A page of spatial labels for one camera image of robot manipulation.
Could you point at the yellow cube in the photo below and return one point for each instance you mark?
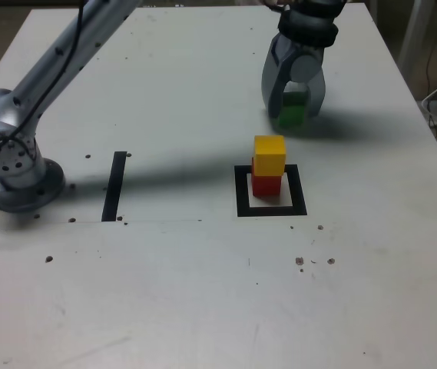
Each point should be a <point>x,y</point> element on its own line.
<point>270,157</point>

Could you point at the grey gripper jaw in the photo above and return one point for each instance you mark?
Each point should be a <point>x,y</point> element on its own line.
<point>306,69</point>
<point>273,80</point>

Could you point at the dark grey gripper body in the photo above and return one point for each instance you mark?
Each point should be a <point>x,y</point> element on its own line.
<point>306,50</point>

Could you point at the black tape square outline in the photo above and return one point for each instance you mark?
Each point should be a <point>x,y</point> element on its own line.
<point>241,207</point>

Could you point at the green cube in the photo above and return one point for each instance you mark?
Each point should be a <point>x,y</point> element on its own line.
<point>293,115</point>

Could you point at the red cube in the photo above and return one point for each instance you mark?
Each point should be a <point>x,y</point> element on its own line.
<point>266,186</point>

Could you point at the black tape strip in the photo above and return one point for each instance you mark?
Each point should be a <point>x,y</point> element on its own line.
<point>113,184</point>

